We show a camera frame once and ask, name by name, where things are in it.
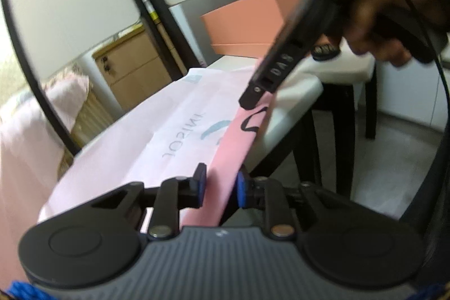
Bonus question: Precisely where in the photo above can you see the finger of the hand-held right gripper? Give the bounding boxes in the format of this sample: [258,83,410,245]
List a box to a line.
[239,0,331,111]

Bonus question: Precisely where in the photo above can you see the bed with pink sheet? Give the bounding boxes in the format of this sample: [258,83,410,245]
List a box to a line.
[0,63,116,287]

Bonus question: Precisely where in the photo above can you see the white stool black legs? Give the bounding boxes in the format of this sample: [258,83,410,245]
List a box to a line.
[302,46,379,141]

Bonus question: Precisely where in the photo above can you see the pink white shopping bag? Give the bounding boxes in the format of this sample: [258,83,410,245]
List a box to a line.
[38,66,278,227]

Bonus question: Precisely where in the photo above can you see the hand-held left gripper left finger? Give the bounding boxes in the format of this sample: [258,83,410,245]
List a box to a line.
[92,163,207,239]

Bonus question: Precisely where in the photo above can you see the orange cardboard box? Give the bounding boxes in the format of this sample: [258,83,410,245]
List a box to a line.
[200,0,317,60]

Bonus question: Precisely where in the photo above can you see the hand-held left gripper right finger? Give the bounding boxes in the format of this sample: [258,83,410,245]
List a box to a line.
[236,171,354,238]

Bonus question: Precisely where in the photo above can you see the wooden drawer cabinet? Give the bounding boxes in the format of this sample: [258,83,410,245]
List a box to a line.
[92,24,187,111]

